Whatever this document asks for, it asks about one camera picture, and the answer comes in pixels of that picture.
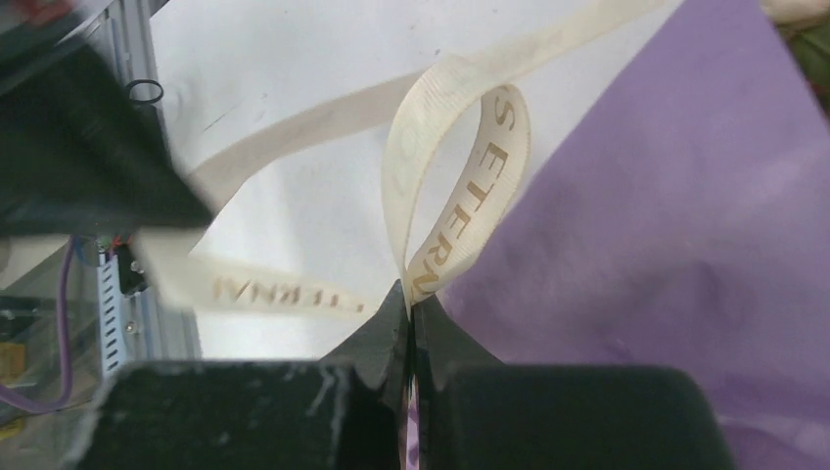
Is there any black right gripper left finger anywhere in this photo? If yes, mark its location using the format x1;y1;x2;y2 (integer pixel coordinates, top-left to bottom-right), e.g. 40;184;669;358
61;284;408;469

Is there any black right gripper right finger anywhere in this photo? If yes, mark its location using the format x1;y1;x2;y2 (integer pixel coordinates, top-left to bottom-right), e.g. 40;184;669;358
412;298;735;469

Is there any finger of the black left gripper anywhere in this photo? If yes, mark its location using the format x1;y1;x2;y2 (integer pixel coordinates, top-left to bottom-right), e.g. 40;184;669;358
1;13;213;236

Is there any purple wrapping paper sheet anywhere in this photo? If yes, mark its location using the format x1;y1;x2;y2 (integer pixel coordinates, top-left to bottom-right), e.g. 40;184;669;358
441;1;829;469

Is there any cream ribbon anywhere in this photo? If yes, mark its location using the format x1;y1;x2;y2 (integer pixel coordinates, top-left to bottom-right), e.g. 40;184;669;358
132;1;661;321

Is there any white slotted cable duct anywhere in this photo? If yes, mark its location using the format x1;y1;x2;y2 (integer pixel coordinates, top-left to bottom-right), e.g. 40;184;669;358
97;257;130;379

